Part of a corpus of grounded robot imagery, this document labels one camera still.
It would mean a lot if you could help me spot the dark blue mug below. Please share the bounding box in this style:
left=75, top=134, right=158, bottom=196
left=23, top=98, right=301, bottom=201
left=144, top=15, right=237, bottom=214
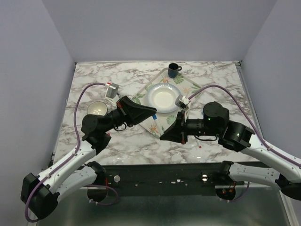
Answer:
left=167, top=63, right=182, bottom=79

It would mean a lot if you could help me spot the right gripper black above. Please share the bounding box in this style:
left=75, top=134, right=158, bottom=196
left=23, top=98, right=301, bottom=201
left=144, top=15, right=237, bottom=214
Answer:
left=160, top=108, right=221, bottom=143

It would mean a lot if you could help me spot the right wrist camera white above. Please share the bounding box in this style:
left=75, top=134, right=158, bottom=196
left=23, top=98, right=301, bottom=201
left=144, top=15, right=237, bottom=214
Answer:
left=175, top=95, right=191, bottom=119

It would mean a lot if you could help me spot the white blue acrylic marker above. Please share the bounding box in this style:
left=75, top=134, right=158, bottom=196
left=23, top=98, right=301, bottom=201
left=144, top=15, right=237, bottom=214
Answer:
left=154, top=118, right=163, bottom=136

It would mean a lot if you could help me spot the teal bowl white inside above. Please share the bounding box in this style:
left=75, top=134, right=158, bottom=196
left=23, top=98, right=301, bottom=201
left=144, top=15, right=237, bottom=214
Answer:
left=87, top=101, right=108, bottom=116

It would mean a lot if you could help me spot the white blue-rimmed plate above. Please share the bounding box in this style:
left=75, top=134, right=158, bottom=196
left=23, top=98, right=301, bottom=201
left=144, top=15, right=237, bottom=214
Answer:
left=146, top=83, right=181, bottom=113

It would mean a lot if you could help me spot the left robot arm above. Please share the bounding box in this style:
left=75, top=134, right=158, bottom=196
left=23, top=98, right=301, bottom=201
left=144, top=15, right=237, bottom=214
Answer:
left=21, top=96, right=157, bottom=223

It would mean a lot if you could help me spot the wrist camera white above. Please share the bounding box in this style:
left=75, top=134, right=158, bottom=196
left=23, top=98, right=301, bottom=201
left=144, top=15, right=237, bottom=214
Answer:
left=175, top=95, right=191, bottom=119
left=105, top=82, right=119, bottom=104

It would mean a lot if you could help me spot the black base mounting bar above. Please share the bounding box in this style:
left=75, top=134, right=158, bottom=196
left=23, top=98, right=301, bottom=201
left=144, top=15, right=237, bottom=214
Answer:
left=92, top=163, right=243, bottom=196

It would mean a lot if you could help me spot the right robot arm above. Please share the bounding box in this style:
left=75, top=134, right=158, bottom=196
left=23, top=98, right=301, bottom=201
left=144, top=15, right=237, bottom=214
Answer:
left=159, top=102, right=301, bottom=200

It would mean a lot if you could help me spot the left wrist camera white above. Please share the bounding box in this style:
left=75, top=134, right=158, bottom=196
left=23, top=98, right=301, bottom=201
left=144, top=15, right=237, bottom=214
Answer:
left=105, top=82, right=119, bottom=104

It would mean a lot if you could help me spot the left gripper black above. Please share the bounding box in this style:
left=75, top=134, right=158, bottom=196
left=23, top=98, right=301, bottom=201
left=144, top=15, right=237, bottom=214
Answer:
left=103, top=97, right=158, bottom=134

